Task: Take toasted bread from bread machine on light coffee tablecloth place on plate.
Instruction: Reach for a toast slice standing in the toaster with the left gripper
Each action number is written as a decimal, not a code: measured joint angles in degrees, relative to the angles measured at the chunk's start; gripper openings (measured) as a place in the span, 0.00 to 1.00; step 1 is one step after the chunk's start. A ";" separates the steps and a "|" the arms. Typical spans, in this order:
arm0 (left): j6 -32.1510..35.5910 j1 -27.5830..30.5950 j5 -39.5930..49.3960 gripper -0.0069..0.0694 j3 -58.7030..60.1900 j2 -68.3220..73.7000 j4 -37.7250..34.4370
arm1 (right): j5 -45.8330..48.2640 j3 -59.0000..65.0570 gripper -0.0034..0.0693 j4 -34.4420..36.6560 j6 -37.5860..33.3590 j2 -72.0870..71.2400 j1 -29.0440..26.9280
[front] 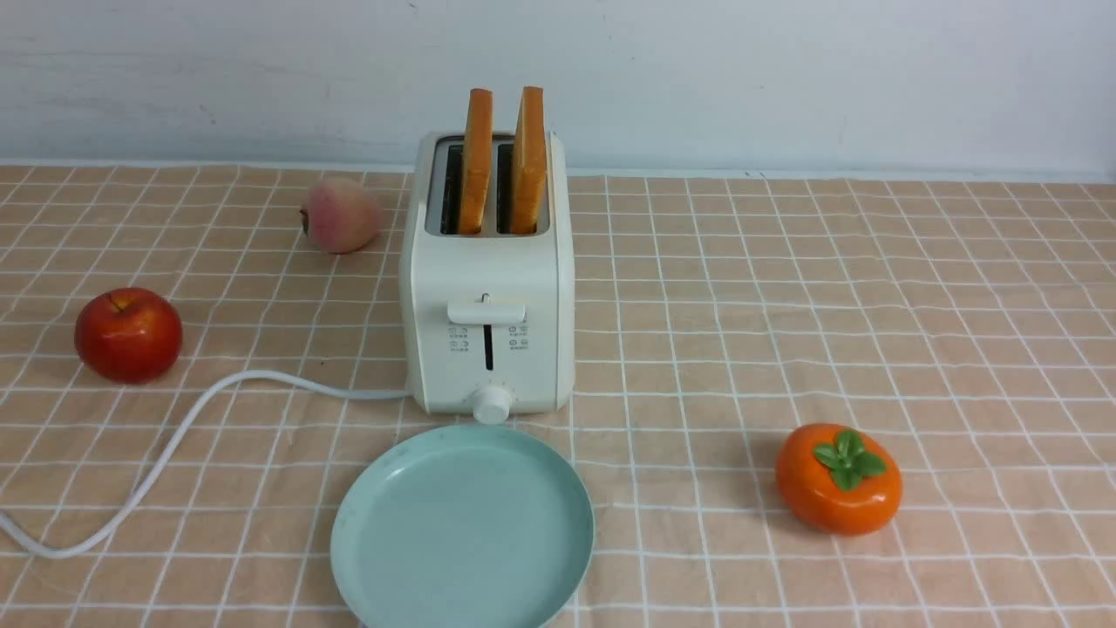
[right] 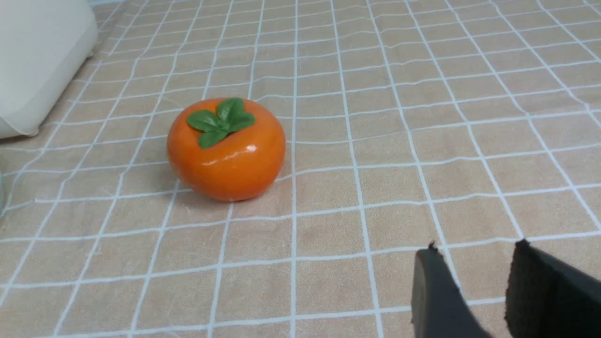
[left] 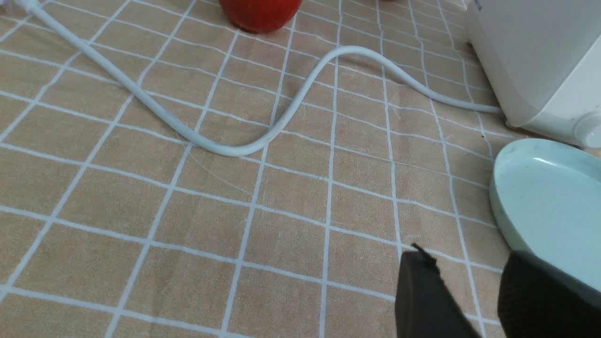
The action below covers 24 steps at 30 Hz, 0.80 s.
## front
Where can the toasted bread slice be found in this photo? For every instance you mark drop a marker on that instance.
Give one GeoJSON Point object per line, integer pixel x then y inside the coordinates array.
{"type": "Point", "coordinates": [476, 163]}
{"type": "Point", "coordinates": [530, 162]}

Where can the light blue round plate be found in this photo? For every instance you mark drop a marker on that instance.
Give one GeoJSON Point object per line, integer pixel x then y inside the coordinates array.
{"type": "Point", "coordinates": [467, 525]}

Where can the white two-slot toaster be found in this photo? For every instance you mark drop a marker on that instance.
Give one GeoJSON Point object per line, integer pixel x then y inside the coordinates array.
{"type": "Point", "coordinates": [488, 319]}

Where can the orange persimmon with green leaves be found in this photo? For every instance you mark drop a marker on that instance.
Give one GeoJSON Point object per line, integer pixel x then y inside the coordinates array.
{"type": "Point", "coordinates": [838, 480]}

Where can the pink peach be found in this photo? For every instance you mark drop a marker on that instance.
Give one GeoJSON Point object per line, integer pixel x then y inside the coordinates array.
{"type": "Point", "coordinates": [340, 216]}

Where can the red apple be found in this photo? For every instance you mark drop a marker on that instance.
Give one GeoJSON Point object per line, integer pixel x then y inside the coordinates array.
{"type": "Point", "coordinates": [129, 335]}

